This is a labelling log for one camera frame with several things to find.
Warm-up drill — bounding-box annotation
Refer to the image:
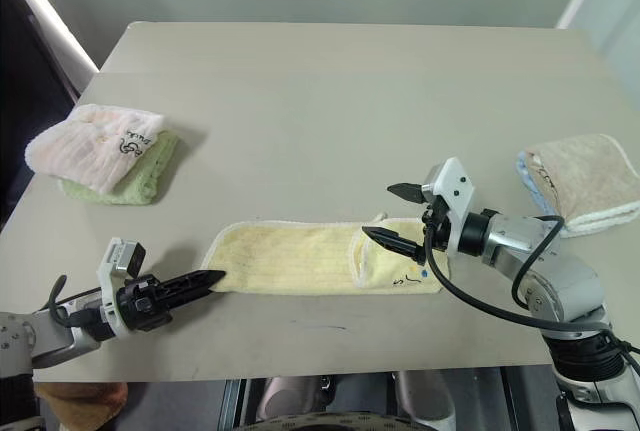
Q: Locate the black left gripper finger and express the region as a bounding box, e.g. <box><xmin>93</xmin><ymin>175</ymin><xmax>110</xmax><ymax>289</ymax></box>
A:
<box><xmin>164</xmin><ymin>277</ymin><xmax>226</xmax><ymax>311</ymax></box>
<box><xmin>160</xmin><ymin>269</ymin><xmax>227</xmax><ymax>298</ymax></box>

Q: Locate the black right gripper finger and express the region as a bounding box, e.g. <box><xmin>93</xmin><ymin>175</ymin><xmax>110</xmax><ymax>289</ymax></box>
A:
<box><xmin>386</xmin><ymin>181</ymin><xmax>426</xmax><ymax>204</ymax></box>
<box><xmin>360</xmin><ymin>225</ymin><xmax>426</xmax><ymax>266</ymax></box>

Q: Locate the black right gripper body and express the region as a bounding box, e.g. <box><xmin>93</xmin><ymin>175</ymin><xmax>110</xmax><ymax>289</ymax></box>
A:
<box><xmin>419</xmin><ymin>194</ymin><xmax>452</xmax><ymax>253</ymax></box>

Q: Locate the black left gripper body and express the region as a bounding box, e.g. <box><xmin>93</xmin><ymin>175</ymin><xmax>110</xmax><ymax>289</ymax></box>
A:
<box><xmin>117</xmin><ymin>274</ymin><xmax>174</xmax><ymax>332</ymax></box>

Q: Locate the yellow towel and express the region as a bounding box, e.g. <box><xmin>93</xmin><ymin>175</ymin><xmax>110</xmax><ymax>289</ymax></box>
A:
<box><xmin>201</xmin><ymin>212</ymin><xmax>452</xmax><ymax>298</ymax></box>

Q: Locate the folded blue towel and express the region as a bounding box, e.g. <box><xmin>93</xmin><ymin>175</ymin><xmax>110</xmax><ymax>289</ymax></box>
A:
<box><xmin>515</xmin><ymin>150</ymin><xmax>559</xmax><ymax>216</ymax></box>

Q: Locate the folded green towel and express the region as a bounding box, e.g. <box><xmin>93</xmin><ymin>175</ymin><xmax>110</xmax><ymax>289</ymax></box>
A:
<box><xmin>58</xmin><ymin>130</ymin><xmax>181</xmax><ymax>207</ymax></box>

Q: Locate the folded beige towel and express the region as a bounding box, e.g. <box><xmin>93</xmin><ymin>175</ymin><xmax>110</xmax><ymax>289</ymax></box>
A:
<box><xmin>524</xmin><ymin>132</ymin><xmax>640</xmax><ymax>239</ymax></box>

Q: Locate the folded pink towel with print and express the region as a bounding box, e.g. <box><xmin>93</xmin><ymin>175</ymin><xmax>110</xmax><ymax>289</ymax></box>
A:
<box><xmin>24</xmin><ymin>103</ymin><xmax>168</xmax><ymax>196</ymax></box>

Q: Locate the orange brown cloth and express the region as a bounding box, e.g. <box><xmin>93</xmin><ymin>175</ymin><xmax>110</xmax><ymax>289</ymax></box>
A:
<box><xmin>33</xmin><ymin>381</ymin><xmax>130</xmax><ymax>431</ymax></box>

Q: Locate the black curved dotted shape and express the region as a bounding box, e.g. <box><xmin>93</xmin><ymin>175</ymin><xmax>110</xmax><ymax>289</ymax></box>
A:
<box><xmin>253</xmin><ymin>410</ymin><xmax>417</xmax><ymax>431</ymax></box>

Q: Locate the white slanted bar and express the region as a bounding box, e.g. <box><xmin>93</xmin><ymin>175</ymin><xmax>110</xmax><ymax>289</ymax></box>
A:
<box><xmin>0</xmin><ymin>0</ymin><xmax>100</xmax><ymax>76</ymax></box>

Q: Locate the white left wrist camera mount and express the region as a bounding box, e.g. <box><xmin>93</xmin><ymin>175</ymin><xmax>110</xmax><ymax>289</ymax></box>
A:
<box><xmin>96</xmin><ymin>236</ymin><xmax>148</xmax><ymax>341</ymax></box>

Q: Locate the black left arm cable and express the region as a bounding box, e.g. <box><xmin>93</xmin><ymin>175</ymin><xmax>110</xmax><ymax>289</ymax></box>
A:
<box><xmin>46</xmin><ymin>274</ymin><xmax>89</xmax><ymax>330</ymax></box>

